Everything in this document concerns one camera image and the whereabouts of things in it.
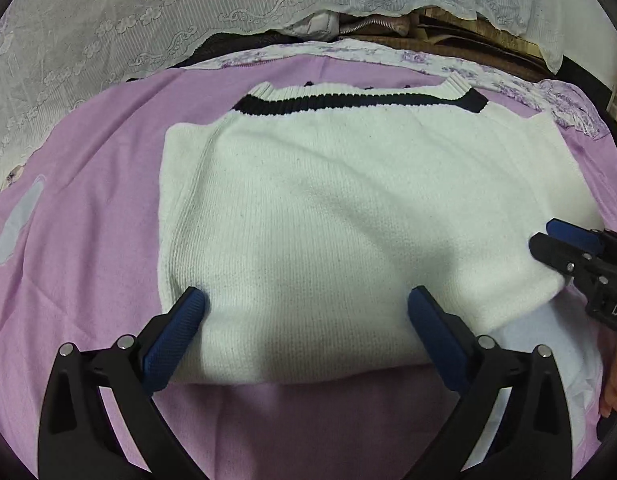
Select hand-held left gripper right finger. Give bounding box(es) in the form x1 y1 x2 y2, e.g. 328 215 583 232
407 285 574 480

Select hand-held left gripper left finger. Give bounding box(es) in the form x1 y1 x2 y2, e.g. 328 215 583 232
37 286 212 480

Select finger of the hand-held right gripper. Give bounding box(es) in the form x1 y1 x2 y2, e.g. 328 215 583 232
529 232 596 281
545 218 609 256

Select white sweater with black stripes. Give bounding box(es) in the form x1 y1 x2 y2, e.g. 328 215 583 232
157 72 606 386

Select person's right hand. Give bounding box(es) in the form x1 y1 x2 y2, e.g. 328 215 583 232
597 332 617 418

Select purple bed sheet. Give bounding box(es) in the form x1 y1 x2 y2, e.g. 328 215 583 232
0 42 617 480

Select brown woven mats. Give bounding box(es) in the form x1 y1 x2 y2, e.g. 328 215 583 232
413 5 554 68

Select floral purple bedsheet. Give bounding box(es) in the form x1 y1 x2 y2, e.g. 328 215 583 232
208 37 609 138

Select black cloth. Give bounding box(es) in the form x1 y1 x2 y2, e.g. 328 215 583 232
123 30 299 81

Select white padded cloth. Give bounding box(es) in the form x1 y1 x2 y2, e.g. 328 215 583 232
283 10 339 41

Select white lace cloth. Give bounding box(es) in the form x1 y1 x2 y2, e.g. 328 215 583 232
0 0 569 196

